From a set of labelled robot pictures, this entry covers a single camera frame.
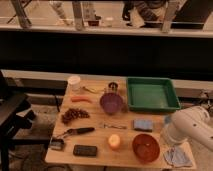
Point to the small metal cup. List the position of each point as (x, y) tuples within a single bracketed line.
[(113, 87)]

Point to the black rectangular case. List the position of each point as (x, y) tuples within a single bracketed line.
[(84, 150)]

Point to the bunch of dark grapes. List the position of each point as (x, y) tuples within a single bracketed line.
[(72, 114)]

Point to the light blue towel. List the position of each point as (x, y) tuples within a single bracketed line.
[(176, 157)]

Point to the red-orange bowl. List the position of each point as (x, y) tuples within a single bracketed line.
[(146, 148)]

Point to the purple bowl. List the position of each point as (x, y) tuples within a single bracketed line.
[(111, 103)]

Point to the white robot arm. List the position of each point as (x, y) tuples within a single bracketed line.
[(187, 123)]

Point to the white plastic cup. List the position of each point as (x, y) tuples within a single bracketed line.
[(74, 82)]

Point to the black chair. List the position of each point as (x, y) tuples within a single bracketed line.
[(13, 103)]

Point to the metal fork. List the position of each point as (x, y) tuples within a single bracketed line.
[(104, 125)]

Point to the light blue cup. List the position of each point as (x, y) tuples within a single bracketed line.
[(167, 119)]

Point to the yellow-red apple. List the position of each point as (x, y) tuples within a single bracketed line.
[(114, 141)]

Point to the small black metal clip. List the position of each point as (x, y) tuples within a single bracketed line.
[(56, 144)]

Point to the blue sponge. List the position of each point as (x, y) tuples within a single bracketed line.
[(143, 125)]

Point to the green plastic tray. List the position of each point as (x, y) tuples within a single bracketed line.
[(151, 94)]

